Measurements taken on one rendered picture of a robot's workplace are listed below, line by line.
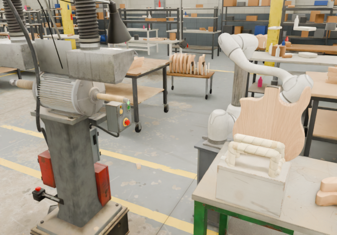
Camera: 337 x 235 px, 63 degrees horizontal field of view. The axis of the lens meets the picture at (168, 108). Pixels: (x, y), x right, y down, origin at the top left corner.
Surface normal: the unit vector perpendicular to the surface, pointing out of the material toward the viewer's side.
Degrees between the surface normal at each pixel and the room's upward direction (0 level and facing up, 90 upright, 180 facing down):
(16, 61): 90
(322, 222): 0
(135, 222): 0
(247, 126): 91
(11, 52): 90
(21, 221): 0
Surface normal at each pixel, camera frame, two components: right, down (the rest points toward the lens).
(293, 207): -0.01, -0.94
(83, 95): 0.83, 0.15
